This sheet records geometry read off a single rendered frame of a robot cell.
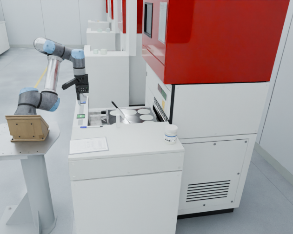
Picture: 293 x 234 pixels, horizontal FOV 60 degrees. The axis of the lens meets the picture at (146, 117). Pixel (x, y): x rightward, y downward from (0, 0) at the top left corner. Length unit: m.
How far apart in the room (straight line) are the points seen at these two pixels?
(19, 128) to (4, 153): 0.18
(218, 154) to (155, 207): 0.67
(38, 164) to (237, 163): 1.49
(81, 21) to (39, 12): 1.35
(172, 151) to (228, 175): 0.86
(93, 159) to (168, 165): 0.41
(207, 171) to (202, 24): 1.09
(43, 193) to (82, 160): 0.82
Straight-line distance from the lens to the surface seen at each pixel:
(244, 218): 2.52
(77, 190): 1.48
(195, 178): 2.06
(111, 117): 1.89
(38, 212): 2.23
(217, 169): 2.08
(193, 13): 1.57
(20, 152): 1.76
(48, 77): 2.00
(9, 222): 2.47
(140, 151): 1.37
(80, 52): 1.62
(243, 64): 1.77
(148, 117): 1.90
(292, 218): 2.71
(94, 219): 1.63
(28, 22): 9.85
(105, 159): 1.36
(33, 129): 1.81
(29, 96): 1.88
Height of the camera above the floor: 1.71
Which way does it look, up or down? 25 degrees down
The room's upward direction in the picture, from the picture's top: 2 degrees clockwise
